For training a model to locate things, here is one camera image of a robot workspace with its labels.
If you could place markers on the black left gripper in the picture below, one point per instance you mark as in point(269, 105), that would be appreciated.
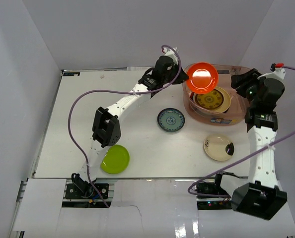
point(178, 75)

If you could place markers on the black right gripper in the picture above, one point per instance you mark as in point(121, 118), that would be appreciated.
point(248, 77)

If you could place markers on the red plate with teal flower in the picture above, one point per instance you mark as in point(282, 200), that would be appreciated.
point(192, 96)

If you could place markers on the orange plate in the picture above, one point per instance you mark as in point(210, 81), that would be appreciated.
point(203, 77)

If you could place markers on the beige bear plate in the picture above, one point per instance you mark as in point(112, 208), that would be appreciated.
point(227, 99)

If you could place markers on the yellow brown patterned plate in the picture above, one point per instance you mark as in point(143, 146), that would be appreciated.
point(211, 100)

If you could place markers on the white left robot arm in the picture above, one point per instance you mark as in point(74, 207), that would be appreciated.
point(106, 130)

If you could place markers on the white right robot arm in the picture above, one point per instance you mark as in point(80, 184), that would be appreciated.
point(260, 195)

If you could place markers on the pink translucent plastic bin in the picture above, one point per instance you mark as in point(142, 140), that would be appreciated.
point(233, 109)

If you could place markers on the blue white patterned plate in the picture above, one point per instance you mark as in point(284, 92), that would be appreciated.
point(170, 120)

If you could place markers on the white paper sheets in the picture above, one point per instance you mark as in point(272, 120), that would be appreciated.
point(138, 68)

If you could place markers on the cream plate with black mark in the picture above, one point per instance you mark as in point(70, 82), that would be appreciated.
point(219, 147)

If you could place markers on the lime green plate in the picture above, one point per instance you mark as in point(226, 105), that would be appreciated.
point(115, 160)

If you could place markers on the black label sticker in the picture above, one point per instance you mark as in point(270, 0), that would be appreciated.
point(71, 74)

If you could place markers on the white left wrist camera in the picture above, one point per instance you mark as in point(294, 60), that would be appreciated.
point(171, 53)

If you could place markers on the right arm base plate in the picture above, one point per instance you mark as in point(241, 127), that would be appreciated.
point(210, 190)

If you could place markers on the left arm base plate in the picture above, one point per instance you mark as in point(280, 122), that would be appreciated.
point(72, 192)

